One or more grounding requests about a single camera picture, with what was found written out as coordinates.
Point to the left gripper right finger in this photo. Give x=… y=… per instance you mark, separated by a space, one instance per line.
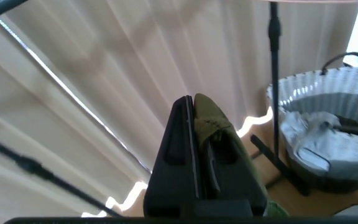
x=235 y=186

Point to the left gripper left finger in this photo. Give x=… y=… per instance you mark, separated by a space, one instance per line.
x=176 y=186

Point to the green long-sleeved shirt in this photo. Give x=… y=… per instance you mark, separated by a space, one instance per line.
x=210 y=115

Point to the black clothes rack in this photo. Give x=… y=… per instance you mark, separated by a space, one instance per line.
x=274 y=93

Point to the white laundry basket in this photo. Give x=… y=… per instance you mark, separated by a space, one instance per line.
x=337 y=81

